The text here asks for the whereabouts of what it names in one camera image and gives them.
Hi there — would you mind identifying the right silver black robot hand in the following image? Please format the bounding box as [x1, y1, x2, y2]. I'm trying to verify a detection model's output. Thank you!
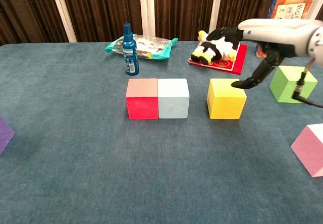
[206, 18, 313, 89]

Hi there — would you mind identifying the yellow foam cube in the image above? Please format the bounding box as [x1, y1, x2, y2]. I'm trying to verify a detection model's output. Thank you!
[206, 78, 247, 120]

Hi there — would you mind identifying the pink foam cube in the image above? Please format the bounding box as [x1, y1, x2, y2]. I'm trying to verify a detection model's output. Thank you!
[290, 123, 323, 178]

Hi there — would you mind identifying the red foam cube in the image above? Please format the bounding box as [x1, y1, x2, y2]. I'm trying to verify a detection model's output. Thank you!
[125, 78, 159, 120]

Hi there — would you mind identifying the blue orange biscuit box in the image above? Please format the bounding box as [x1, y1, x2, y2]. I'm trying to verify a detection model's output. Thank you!
[255, 0, 315, 58]

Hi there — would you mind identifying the flat red gift box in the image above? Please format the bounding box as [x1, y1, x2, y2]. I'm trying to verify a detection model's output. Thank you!
[188, 43, 248, 75]

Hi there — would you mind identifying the green foam cube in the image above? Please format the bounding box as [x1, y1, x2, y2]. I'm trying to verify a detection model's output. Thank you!
[268, 65, 318, 104]

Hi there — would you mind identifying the black white plush penguin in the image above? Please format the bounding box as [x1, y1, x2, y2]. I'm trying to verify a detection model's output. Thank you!
[190, 29, 240, 65]

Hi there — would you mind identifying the teal snack bag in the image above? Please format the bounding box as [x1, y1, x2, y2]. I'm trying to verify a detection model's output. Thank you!
[104, 34, 179, 61]

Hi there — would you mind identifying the light blue foam cube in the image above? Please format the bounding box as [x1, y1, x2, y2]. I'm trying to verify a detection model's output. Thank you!
[157, 78, 190, 120]

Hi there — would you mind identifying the blue spray bottle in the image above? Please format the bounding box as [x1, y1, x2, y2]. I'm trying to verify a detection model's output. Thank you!
[122, 23, 140, 77]

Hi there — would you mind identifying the dark brown curtain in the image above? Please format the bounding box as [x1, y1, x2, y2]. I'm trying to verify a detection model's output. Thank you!
[0, 0, 323, 47]

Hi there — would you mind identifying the teal table mat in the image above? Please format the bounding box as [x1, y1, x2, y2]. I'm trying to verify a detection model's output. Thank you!
[0, 40, 323, 224]

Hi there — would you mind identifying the purple foam cube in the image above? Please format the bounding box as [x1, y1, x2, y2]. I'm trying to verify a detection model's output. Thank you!
[0, 115, 16, 156]

